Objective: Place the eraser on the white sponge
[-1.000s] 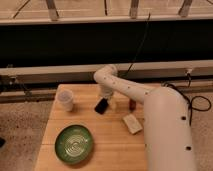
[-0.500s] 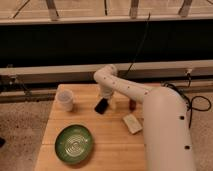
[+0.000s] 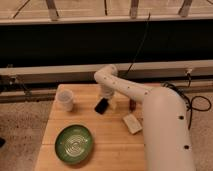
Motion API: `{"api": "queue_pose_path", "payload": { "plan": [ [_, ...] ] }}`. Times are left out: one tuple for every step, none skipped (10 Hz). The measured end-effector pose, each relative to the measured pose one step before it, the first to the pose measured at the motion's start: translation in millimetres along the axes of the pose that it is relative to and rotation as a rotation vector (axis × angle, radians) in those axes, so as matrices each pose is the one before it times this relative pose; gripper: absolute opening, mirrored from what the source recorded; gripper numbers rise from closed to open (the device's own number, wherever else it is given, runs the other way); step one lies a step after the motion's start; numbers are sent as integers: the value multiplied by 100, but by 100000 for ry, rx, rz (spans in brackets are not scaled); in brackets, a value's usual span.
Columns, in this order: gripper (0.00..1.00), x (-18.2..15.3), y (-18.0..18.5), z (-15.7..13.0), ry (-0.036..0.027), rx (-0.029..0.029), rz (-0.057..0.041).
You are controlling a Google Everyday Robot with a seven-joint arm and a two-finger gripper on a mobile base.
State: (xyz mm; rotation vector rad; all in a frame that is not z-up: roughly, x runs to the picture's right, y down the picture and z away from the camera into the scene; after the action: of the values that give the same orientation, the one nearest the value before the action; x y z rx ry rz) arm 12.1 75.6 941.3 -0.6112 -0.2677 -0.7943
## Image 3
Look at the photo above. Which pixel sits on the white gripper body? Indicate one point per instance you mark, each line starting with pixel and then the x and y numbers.
pixel 106 92

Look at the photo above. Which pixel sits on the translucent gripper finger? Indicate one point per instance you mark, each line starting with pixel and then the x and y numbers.
pixel 112 103

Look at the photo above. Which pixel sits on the black eraser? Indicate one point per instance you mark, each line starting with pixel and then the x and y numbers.
pixel 102 106

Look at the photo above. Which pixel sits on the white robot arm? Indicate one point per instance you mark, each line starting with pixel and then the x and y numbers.
pixel 165 130

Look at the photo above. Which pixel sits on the white plastic cup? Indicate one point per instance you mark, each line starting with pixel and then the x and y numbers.
pixel 65 100

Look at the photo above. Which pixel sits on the wooden table board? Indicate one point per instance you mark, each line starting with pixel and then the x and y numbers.
pixel 115 148

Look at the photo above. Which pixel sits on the green ribbed plate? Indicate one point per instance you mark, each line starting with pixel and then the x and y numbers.
pixel 74 144

